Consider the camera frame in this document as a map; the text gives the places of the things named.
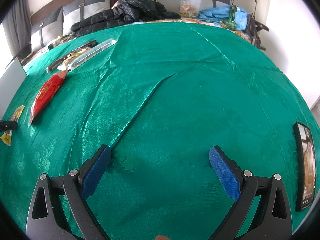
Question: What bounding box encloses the black down jacket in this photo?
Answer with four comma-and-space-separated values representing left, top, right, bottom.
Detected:
71, 0, 181, 37

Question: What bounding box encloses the yellow rice cracker packet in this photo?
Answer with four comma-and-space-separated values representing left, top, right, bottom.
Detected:
57, 47, 91, 71

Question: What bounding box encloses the clear bag of snacks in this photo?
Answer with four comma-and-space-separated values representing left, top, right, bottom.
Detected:
180, 0, 201, 18

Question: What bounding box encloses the green satin cloth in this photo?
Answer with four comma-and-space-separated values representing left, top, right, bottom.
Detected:
1, 22, 319, 239

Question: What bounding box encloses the black chair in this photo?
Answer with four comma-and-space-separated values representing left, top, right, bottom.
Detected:
246, 14, 269, 51

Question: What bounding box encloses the brown chocolate bar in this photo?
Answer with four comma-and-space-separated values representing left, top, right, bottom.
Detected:
46, 40, 99, 73

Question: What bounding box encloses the blue clothing pile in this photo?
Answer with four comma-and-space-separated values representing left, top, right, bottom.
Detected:
196, 5, 248, 31

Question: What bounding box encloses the clear plastic packet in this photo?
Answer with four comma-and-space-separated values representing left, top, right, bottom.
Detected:
68, 38, 117, 71

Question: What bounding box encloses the grey curtain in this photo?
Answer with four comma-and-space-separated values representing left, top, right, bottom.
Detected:
3, 0, 31, 60

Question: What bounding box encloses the yellow snack packet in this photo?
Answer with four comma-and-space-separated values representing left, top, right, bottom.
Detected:
1, 105, 25, 146

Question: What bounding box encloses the red snack packet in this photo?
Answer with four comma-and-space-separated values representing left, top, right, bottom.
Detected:
29, 70, 68, 125

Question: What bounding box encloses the person right hand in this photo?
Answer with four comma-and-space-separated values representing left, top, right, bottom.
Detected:
155, 235, 171, 240

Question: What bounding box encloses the grey pillow far left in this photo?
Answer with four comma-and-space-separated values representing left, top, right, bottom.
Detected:
30, 7, 63, 52

